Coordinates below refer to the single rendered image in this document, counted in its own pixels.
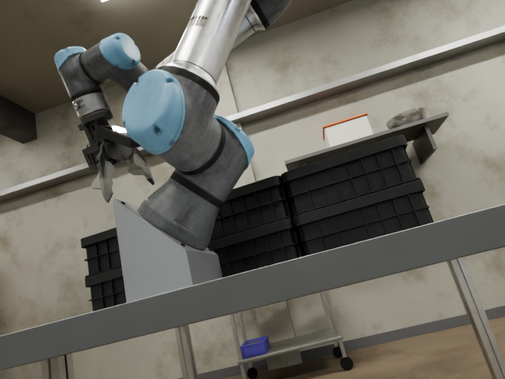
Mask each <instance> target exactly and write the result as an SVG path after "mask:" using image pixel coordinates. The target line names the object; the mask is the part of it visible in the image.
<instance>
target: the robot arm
mask: <svg viewBox="0 0 505 379"><path fill-rule="evenodd" d="M291 1H292V0H199V1H198V3H197V5H196V8H195V10H194V12H193V14H192V17H191V19H190V21H189V23H188V26H187V27H186V30H185V32H184V34H183V37H182V38H181V40H180V43H179V45H178V47H177V49H176V51H174V52H173V53H172V54H171V55H170V56H169V57H167V58H166V59H165V60H163V61H162V62H161V63H159V64H158V65H157V66H156V67H155V68H154V69H153V70H151V71H149V70H148V69H147V68H146V67H145V66H144V65H142V64H141V63H140V60H141V54H140V51H139V49H138V47H137V46H136V45H135V43H134V41H133V40H132V39H131V38H130V37H129V36H127V35H125V34H123V33H116V34H114V35H111V36H109V37H107V38H104V39H102V40H101V41H100V42H99V43H98V44H96V45H95V46H93V47H91V48H89V49H88V50H86V49H84V48H83V47H67V48H66V49H62V50H60V51H59V52H57V53H56V55H55V56H54V60H55V63H56V67H57V68H58V73H59V76H60V77H61V79H62V81H63V83H64V85H65V88H66V90H67V92H68V95H69V97H70V100H71V102H72V104H73V106H74V109H75V111H76V113H77V116H78V118H79V119H80V121H81V124H80V125H78V128H79V130H80V131H83V130H84V132H85V133H86V136H87V138H88V140H89V144H90V146H89V147H88V145H89V144H87V146H86V148H85V149H83V150H82V152H83V155H84V157H85V159H86V162H87V164H88V166H89V169H90V171H91V170H93V171H94V170H97V169H99V173H98V176H97V178H96V179H94V181H93V182H92V188H93V189H94V190H101V192H102V195H103V197H104V200H105V201H106V202H107V203H108V202H110V199H111V197H112V195H113V191H112V186H113V180H112V178H113V175H114V173H115V168H114V166H113V165H115V164H117V163H119V162H120V161H122V160H123V161H125V162H126V163H127V164H128V165H129V166H130V168H129V173H130V174H133V175H143V176H145V178H146V179H147V180H148V181H149V182H150V183H151V184H152V185H154V184H155V182H154V180H153V176H152V174H151V171H150V168H149V167H148V165H147V161H146V160H145V158H144V157H143V155H142V154H141V152H140V151H139V149H137V147H142V148H143V149H144V150H145V151H147V152H149V153H152V154H154V155H156V156H157V157H159V158H160V159H162V160H163V161H165V162H166V163H168V164H169V165H171V166H173V167H174V168H175V170H174V172H173V174H172V175H171V176H170V178H169V179H168V181H167V182H166V183H164V184H163V185H162V186H161V187H159V188H158V189H157V190H156V191H155V192H154V193H153V194H151V195H150V196H149V197H148V198H147V199H145V200H144V201H143V202H142V203H141V205H140V207H139V208H138V213H139V214H140V215H141V216H142V217H143V218H145V219H146V220H147V221H149V222H150V223H152V224H153V225H154V226H156V227H157V228H159V229H161V230H162V231H163V232H165V233H166V234H168V235H170V236H171V237H173V238H175V239H177V240H178V241H181V242H183V243H184V244H186V245H188V246H190V247H193V248H195V249H197V250H205V249H206V247H207V245H208V244H209V243H210V239H211V236H212V233H213V228H214V225H215V222H216V217H217V214H218V212H219V210H220V208H221V207H222V205H223V204H224V202H225V200H226V199H227V198H228V196H229V194H230V193H231V191H232V190H233V188H234V186H235V185H236V183H237V182H238V180H239V179H240V177H241V175H242V174H243V172H244V171H245V170H247V168H248V166H249V162H250V160H251V159H252V157H253V155H254V146H253V143H252V142H251V140H250V139H249V137H248V136H247V135H246V134H245V133H244V132H243V131H242V130H241V129H239V128H238V127H237V126H236V125H235V124H234V123H233V122H232V121H230V120H228V119H226V118H225V117H223V116H220V115H218V114H214V113H215V111H216V108H217V105H218V104H219V100H220V94H219V91H218V89H217V88H216V85H217V82H218V80H219V77H220V75H221V73H222V70H223V68H224V66H225V63H226V61H227V58H228V55H229V53H230V52H231V50H232V49H234V48H235V47H236V46H237V45H238V44H240V43H241V42H242V41H244V40H245V39H247V38H248V37H249V36H251V34H253V33H254V32H256V31H257V30H266V29H267V28H268V27H270V26H271V25H272V24H274V23H275V22H276V21H277V20H278V19H279V18H280V17H281V16H282V14H283V13H284V12H285V10H286V9H287V7H288V6H289V5H290V3H291ZM109 80H112V81H113V82H114V83H115V84H117V85H118V86H119V87H121V88H122V89H123V90H125V91H126V92H127V93H128V94H127V96H126V98H125V101H124V105H123V109H122V121H123V125H124V127H125V128H121V127H118V126H115V125H112V124H110V125H109V123H108V120H110V119H112V118H113V114H112V113H111V111H110V110H111V108H110V105H109V103H108V100H107V98H106V95H105V94H104V90H103V89H102V86H101V84H103V83H106V82H108V81H109ZM87 158H88V159H87Z"/></svg>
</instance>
